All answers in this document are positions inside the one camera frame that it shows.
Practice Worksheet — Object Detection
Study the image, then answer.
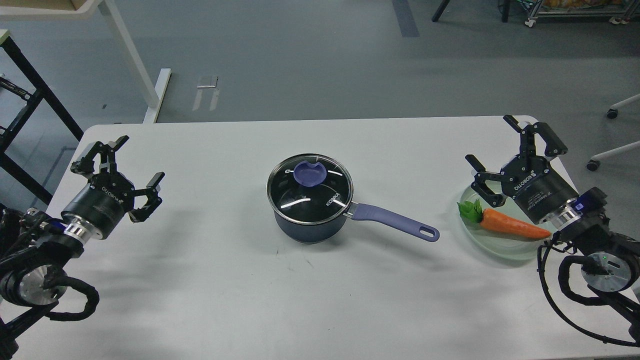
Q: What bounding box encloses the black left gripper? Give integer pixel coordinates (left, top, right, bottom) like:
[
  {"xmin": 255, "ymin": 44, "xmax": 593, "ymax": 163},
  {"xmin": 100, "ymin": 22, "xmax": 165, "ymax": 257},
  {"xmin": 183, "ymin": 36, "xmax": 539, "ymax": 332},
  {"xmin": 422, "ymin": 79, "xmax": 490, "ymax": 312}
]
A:
[{"xmin": 61, "ymin": 135, "xmax": 166, "ymax": 240}]

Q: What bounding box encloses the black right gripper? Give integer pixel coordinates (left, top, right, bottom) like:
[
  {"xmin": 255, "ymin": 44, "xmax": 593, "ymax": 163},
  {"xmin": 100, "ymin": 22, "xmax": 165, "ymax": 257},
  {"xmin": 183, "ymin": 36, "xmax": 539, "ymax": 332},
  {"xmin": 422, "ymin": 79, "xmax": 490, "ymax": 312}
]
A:
[{"xmin": 465, "ymin": 115, "xmax": 579, "ymax": 224}]

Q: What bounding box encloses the dark blue saucepan purple handle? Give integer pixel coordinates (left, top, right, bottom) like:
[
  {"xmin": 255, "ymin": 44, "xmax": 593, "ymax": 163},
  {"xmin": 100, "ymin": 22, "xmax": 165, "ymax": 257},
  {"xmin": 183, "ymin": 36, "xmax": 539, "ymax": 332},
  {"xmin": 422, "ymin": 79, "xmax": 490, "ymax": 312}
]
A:
[{"xmin": 267, "ymin": 153, "xmax": 441, "ymax": 245}]

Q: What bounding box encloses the glass lid purple knob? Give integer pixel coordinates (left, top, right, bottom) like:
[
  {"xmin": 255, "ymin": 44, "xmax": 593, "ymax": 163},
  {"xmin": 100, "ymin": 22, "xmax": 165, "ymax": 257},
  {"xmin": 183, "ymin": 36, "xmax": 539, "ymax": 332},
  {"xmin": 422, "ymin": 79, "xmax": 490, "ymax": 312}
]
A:
[{"xmin": 266, "ymin": 153, "xmax": 354, "ymax": 225}]

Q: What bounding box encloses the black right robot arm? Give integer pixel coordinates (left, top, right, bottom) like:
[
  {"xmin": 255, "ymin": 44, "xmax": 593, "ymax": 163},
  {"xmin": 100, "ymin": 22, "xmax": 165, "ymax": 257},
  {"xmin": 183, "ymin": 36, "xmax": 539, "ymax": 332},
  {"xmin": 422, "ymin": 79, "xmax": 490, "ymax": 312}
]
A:
[{"xmin": 465, "ymin": 114, "xmax": 640, "ymax": 347}]

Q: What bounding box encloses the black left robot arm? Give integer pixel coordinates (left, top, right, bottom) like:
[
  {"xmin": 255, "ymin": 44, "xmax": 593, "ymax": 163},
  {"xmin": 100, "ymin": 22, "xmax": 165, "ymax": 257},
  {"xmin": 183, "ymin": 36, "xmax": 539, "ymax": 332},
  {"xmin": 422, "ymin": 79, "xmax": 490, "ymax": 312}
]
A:
[{"xmin": 0, "ymin": 136, "xmax": 165, "ymax": 360}]

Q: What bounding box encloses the orange toy carrot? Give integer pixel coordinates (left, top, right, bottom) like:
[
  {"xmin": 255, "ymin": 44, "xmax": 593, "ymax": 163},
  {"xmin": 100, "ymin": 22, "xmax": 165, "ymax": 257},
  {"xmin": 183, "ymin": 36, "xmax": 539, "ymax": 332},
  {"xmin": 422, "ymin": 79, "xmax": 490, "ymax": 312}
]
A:
[{"xmin": 457, "ymin": 200, "xmax": 553, "ymax": 240}]

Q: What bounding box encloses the white office chair base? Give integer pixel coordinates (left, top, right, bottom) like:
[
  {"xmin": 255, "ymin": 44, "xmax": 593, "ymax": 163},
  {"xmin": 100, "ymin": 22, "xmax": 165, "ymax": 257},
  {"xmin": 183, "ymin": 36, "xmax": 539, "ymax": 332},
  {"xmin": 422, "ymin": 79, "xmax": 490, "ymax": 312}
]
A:
[{"xmin": 586, "ymin": 94, "xmax": 640, "ymax": 172}]

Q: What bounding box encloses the translucent green plate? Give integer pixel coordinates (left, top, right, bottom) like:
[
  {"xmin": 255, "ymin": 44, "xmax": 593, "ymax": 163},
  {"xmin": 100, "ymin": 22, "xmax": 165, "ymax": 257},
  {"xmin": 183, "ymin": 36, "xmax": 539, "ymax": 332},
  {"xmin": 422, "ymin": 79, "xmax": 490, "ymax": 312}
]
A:
[{"xmin": 458, "ymin": 181, "xmax": 556, "ymax": 261}]

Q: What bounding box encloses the black metal rack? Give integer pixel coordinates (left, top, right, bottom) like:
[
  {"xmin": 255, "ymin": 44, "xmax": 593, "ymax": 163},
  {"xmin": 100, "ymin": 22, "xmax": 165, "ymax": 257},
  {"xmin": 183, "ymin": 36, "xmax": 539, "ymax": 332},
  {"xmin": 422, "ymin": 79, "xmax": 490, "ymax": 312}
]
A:
[{"xmin": 0, "ymin": 29, "xmax": 84, "ymax": 205}]

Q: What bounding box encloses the black table leg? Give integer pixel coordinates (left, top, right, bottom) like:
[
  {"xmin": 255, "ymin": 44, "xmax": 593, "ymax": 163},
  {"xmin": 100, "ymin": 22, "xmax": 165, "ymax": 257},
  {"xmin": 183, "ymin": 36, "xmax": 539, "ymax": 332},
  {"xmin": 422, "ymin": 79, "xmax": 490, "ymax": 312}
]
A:
[{"xmin": 431, "ymin": 0, "xmax": 450, "ymax": 23}]

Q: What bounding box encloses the metal wheeled cart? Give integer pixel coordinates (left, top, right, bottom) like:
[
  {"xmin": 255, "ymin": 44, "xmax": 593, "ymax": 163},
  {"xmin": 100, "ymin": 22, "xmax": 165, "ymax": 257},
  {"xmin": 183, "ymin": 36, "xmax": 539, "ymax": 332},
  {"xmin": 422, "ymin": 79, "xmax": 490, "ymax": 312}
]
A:
[{"xmin": 521, "ymin": 0, "xmax": 639, "ymax": 28}]

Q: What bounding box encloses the white desk frame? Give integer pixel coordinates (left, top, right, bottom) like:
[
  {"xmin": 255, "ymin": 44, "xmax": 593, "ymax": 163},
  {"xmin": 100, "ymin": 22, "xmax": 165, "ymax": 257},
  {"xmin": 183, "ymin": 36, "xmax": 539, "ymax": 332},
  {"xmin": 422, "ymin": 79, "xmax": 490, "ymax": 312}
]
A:
[{"xmin": 1, "ymin": 0, "xmax": 172, "ymax": 125}]

